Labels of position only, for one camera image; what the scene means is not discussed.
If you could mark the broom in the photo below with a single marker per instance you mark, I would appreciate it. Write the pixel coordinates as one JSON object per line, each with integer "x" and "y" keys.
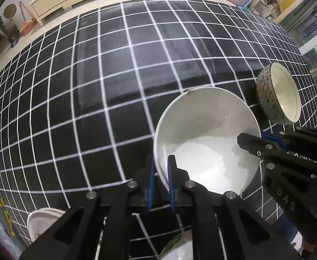
{"x": 23, "y": 8}

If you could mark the black checked tablecloth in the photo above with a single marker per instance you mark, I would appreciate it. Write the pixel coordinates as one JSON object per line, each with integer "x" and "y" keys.
{"x": 93, "y": 86}

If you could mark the upright vacuum cleaner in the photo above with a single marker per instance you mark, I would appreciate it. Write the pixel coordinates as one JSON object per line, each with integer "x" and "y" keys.
{"x": 9, "y": 32}

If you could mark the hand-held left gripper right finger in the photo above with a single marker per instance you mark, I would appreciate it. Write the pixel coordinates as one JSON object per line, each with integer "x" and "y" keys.
{"x": 171, "y": 184}

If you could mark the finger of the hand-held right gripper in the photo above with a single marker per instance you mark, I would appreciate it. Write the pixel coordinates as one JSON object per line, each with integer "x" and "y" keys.
{"x": 304, "y": 140}
{"x": 253, "y": 145}

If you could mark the green patterned bowl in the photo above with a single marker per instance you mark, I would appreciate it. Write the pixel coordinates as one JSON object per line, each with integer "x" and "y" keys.
{"x": 266, "y": 92}

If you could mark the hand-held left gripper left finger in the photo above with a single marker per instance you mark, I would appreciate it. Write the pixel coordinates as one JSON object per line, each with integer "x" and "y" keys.
{"x": 150, "y": 184}

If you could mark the white plate with pink flowers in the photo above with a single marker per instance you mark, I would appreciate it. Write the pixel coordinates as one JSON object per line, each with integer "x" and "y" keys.
{"x": 48, "y": 213}

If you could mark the white bowl with pink pattern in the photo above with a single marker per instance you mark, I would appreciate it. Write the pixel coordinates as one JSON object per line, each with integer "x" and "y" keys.
{"x": 180, "y": 252}

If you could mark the bluish white bowl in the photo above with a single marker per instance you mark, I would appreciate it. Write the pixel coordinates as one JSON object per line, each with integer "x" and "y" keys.
{"x": 201, "y": 130}

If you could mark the round brown wall decor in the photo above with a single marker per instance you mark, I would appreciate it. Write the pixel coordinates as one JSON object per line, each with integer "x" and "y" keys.
{"x": 10, "y": 10}

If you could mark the red dustpan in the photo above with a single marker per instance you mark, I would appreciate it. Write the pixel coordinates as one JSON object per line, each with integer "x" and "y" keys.
{"x": 28, "y": 28}

